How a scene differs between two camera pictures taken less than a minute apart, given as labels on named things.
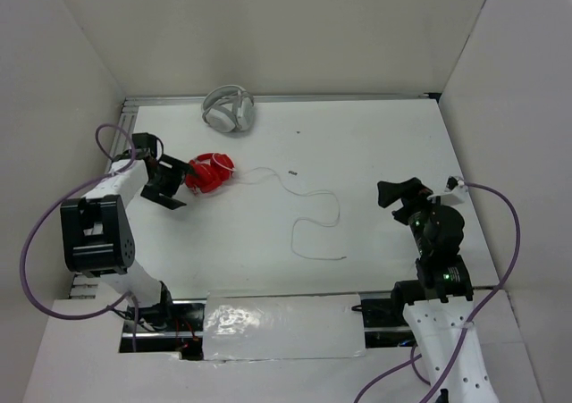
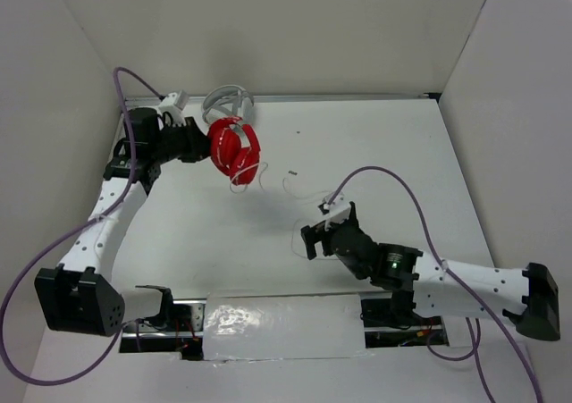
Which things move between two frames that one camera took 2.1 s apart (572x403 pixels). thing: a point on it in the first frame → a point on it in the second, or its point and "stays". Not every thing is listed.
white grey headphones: [229, 108] stays
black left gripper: [161, 197] → [196, 140]
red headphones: [208, 171] → [227, 154]
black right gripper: [409, 188] → [313, 234]
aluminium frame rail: [143, 98] stays
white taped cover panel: [239, 325] stays
